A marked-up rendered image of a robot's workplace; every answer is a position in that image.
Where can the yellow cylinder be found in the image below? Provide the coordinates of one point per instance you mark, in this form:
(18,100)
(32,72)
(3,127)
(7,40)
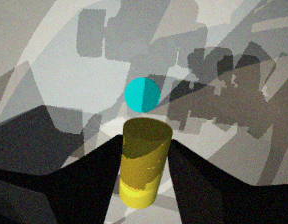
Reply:
(145,151)

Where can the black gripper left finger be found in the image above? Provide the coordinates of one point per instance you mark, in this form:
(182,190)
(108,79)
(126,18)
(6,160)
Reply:
(77,194)

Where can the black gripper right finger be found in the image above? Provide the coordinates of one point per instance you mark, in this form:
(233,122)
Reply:
(207,195)

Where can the cyan circle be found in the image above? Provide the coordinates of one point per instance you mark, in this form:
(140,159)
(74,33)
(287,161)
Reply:
(142,94)

